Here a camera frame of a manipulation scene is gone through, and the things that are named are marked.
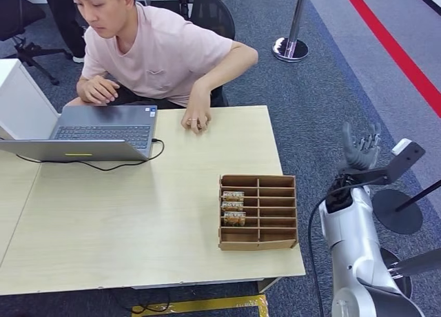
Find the grey five-finger robot hand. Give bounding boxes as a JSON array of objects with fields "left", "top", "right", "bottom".
[{"left": 341, "top": 121, "right": 382, "bottom": 172}]

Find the person's right hand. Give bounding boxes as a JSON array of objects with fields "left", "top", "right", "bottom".
[{"left": 76, "top": 75, "right": 120, "bottom": 106}]

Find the person's left hand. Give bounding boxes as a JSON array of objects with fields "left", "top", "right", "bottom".
[{"left": 180, "top": 88, "right": 211, "bottom": 136}]

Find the person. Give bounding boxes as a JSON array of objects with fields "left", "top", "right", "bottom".
[
  {"left": 65, "top": 0, "right": 259, "bottom": 136},
  {"left": 41, "top": 0, "right": 87, "bottom": 64}
]

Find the cardboard card organiser box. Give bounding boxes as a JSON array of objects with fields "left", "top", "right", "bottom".
[{"left": 218, "top": 174, "right": 299, "bottom": 252}]

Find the grey laptop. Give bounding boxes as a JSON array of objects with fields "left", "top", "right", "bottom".
[{"left": 0, "top": 105, "right": 159, "bottom": 163}]

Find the white box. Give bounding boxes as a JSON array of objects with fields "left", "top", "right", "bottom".
[{"left": 0, "top": 59, "right": 60, "bottom": 141}]

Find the black mesh office chair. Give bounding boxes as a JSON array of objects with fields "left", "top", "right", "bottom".
[{"left": 190, "top": 0, "right": 236, "bottom": 108}]

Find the black equipment stand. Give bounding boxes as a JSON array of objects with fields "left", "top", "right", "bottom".
[{"left": 171, "top": 0, "right": 191, "bottom": 21}]

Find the black office chair star base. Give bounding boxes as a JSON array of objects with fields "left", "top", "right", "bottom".
[{"left": 0, "top": 0, "right": 74, "bottom": 86}]

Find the white desk leg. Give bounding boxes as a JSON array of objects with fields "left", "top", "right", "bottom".
[{"left": 258, "top": 278, "right": 284, "bottom": 294}]

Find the yellow floor tape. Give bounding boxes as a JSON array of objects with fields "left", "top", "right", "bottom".
[{"left": 131, "top": 294, "right": 270, "bottom": 317}]

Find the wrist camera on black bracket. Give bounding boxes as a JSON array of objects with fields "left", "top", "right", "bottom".
[{"left": 339, "top": 139, "right": 426, "bottom": 187}]

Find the black laptop cable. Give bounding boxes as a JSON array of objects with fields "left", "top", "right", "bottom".
[{"left": 15, "top": 138, "right": 165, "bottom": 172}]

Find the black stanchion post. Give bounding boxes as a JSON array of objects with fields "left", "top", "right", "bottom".
[{"left": 372, "top": 179, "right": 441, "bottom": 236}]

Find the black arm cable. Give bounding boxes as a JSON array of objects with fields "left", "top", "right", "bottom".
[{"left": 307, "top": 180, "right": 380, "bottom": 317}]

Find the black floor cable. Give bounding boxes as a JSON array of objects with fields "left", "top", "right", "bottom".
[{"left": 109, "top": 289, "right": 171, "bottom": 316}]

